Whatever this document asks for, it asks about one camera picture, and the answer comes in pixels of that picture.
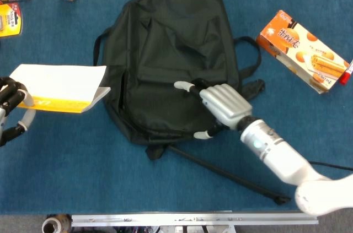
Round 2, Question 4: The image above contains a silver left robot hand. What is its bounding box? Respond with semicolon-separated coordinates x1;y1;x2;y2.
0;76;36;148

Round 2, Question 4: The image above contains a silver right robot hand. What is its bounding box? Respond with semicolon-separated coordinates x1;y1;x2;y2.
173;78;253;140

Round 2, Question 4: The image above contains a white and yellow book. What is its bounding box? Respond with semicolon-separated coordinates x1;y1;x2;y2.
9;64;111;114

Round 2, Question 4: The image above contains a black fabric backpack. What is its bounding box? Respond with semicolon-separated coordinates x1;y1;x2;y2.
93;0;292;205

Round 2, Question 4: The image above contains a yellow blister pack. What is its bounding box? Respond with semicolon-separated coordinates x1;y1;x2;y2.
0;3;24;38

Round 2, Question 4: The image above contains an orange egg roll box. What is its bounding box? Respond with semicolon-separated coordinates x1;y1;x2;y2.
255;9;351;95

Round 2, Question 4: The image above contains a blue felt table cover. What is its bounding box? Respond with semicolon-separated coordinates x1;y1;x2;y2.
0;0;353;215

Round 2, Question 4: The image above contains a red capped white marker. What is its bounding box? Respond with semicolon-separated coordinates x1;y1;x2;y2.
339;57;353;86

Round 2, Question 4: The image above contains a tape roll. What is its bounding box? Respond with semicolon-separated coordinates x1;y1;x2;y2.
41;214;72;233

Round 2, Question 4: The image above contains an aluminium profile rail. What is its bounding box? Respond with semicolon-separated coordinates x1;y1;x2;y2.
71;212;319;227

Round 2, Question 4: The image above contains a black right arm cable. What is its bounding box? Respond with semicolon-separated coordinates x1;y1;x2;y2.
308;161;353;172

